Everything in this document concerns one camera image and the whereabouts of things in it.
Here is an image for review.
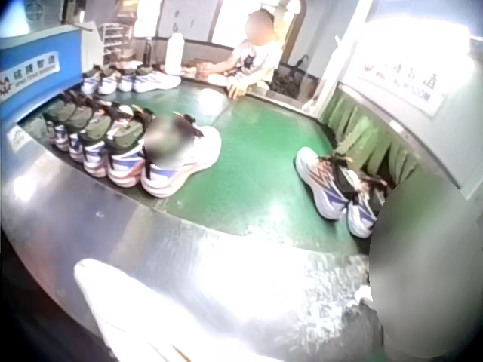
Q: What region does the green belt steel conveyor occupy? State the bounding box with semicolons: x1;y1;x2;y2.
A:
0;71;471;362

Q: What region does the white blue sneaker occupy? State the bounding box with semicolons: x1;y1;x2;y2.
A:
80;69;102;96
97;67;121;95
294;146;361;221
346;176;392;239
131;65;183;94
115;67;137;93

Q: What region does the pile of shoe parts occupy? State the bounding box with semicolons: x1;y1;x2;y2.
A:
180;62;229;87

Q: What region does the green strip curtain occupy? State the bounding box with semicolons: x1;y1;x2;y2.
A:
319;91;420;184

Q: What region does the row of white blue sneakers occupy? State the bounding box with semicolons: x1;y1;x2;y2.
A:
42;90;223;199

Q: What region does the white plastic bottle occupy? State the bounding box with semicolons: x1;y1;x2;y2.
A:
164;32;186;75

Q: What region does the window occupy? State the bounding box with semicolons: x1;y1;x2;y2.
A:
210;0;307;47

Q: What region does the shelf rack with shoes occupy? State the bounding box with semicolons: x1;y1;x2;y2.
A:
99;22;128;64

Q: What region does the white machine housing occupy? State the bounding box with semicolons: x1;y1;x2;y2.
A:
320;17;483;199

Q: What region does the blue machine housing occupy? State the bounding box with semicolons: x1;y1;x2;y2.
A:
0;26;85;124

